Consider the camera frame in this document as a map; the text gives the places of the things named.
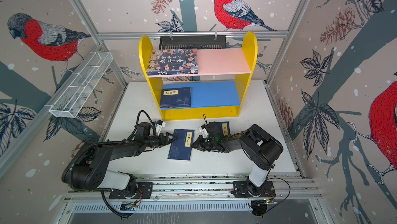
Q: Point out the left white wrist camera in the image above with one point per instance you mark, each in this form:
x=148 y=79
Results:
x=159 y=125

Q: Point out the illustrated colourful cover book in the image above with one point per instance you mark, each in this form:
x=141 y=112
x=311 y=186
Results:
x=173 y=62

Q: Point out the white wire mesh basket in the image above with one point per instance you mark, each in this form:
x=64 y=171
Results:
x=77 y=92

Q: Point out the navy blue book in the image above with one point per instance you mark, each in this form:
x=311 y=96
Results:
x=224 y=127
x=181 y=149
x=175 y=98

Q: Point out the small green circuit board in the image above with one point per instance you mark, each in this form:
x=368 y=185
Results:
x=129 y=206

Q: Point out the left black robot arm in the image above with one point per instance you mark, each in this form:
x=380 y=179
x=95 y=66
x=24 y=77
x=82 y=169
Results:
x=88 y=170

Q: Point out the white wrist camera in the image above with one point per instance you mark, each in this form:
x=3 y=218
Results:
x=204 y=132
x=159 y=125

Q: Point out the black slotted vent panel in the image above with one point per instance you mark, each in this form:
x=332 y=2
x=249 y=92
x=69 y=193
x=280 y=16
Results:
x=193 y=42

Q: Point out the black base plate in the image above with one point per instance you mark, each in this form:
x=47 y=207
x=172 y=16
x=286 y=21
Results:
x=136 y=191
x=246 y=189

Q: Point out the black round connector underneath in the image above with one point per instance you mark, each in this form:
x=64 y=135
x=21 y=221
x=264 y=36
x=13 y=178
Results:
x=259 y=208

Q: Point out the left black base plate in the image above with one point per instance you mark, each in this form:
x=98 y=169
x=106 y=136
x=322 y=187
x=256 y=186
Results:
x=136 y=191

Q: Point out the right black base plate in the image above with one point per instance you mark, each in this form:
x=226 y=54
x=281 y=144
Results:
x=246 y=189

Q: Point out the yellow shelf with coloured boards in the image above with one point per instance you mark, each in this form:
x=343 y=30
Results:
x=215 y=99

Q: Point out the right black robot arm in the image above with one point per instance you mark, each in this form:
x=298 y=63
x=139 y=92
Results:
x=257 y=144

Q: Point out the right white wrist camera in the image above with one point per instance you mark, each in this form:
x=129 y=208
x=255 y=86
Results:
x=204 y=132

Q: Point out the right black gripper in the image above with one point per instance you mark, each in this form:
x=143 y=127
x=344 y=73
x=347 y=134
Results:
x=199 y=144

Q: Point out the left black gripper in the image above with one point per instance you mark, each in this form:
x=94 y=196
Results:
x=167 y=142

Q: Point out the aluminium mounting rail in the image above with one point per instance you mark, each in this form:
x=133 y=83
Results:
x=219 y=187

